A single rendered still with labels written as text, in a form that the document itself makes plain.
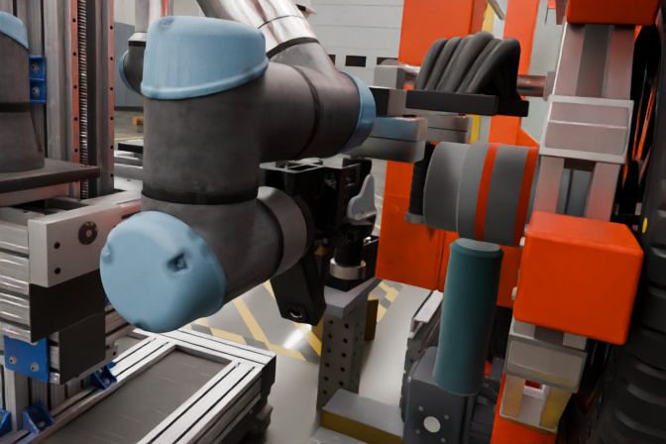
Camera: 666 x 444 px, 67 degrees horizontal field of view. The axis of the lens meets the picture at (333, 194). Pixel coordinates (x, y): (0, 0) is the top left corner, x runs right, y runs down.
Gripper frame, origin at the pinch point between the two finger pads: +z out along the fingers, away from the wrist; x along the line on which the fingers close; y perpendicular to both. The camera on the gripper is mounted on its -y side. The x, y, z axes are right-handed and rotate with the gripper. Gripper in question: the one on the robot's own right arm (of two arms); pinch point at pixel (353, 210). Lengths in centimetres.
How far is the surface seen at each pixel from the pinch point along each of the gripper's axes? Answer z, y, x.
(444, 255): 60, -21, -2
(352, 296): 61, -38, 21
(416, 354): 70, -54, 4
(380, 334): 133, -83, 32
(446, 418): 39, -49, -10
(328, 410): 57, -70, 23
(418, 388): 39, -45, -4
